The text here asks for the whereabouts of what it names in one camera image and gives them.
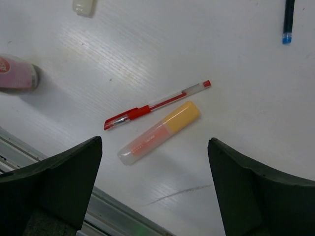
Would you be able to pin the red gel pen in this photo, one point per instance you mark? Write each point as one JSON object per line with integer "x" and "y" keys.
{"x": 136, "y": 112}

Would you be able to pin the orange highlighter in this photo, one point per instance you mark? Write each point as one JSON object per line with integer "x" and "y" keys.
{"x": 159, "y": 133}

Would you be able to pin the pink capped eraser tube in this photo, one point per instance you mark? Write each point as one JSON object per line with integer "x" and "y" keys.
{"x": 17, "y": 76}

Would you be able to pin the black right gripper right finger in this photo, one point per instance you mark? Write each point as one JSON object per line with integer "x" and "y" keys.
{"x": 258, "y": 200}

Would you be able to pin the yellow highlighter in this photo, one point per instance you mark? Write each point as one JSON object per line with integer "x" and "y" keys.
{"x": 85, "y": 8}

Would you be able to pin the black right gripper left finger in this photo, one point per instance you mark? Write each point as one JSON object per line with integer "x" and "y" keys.
{"x": 50, "y": 197}

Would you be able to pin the blue ink pen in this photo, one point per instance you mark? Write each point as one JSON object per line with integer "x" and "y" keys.
{"x": 288, "y": 21}

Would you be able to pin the aluminium table edge rail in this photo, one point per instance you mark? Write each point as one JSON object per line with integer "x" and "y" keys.
{"x": 105, "y": 215}

